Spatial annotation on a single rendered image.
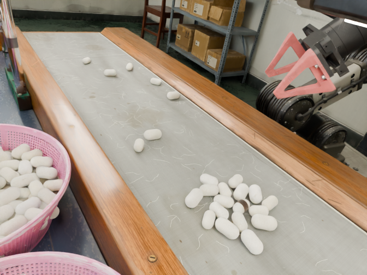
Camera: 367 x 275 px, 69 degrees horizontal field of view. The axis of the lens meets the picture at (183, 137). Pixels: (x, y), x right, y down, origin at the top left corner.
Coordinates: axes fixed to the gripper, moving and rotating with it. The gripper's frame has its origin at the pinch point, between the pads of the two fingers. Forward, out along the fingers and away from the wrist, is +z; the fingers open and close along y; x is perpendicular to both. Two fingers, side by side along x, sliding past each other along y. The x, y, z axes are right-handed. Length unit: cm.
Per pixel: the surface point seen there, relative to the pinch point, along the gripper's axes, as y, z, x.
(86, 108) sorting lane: 6.8, 36.5, 17.4
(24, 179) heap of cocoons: -17.3, 35.6, 16.8
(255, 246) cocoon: -21.7, 12.3, -9.1
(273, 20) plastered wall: 248, -14, -50
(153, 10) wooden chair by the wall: 335, 96, 40
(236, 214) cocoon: -16.9, 13.8, -7.3
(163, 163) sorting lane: -6.7, 23.3, 1.4
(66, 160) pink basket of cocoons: -14.2, 30.1, 14.3
